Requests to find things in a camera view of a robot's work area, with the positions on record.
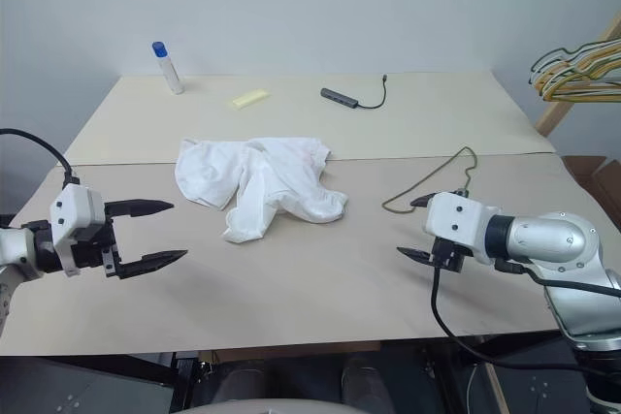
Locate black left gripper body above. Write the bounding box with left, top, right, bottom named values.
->
left=70, top=223, right=117, bottom=279

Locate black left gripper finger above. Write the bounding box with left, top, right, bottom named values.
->
left=112, top=243, right=189, bottom=281
left=104, top=198, right=176, bottom=232

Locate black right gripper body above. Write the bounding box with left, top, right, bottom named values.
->
left=429, top=237, right=472, bottom=272

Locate white cloth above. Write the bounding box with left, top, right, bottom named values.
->
left=174, top=136, right=350, bottom=245

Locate grey USB hub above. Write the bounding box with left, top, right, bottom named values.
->
left=319, top=86, right=361, bottom=109

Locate white bottle with blue cap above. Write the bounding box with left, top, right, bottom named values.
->
left=150, top=41, right=186, bottom=96

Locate wooden table leg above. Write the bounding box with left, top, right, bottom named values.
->
left=483, top=363, right=511, bottom=414

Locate pale yellow block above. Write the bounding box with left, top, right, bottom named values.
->
left=228, top=87, right=271, bottom=111

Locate bunch of hangers on rack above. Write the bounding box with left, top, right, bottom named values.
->
left=535, top=11, right=621, bottom=135

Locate brown cardboard box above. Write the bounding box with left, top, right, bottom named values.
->
left=561, top=154, right=621, bottom=237

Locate olive green wire hanger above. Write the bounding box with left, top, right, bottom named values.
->
left=380, top=144, right=480, bottom=215

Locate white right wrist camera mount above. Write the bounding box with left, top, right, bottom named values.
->
left=424, top=191, right=502, bottom=266

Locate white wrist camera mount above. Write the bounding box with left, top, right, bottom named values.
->
left=49, top=183, right=107, bottom=278
left=424, top=191, right=502, bottom=266

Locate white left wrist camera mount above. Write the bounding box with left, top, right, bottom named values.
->
left=49, top=183, right=107, bottom=278

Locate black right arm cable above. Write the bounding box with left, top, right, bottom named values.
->
left=430, top=258, right=621, bottom=370

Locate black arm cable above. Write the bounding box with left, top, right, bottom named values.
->
left=0, top=128, right=81, bottom=188
left=430, top=258, right=621, bottom=370

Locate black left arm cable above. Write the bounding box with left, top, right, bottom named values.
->
left=0, top=128, right=81, bottom=188

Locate black table frame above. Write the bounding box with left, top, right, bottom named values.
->
left=43, top=329, right=576, bottom=414

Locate black USB hub cable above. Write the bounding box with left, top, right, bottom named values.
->
left=356, top=74, right=389, bottom=111

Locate thin white cable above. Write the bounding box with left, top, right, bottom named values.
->
left=466, top=364, right=481, bottom=414

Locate grey metal base plate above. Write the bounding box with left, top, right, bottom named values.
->
left=0, top=368, right=172, bottom=414

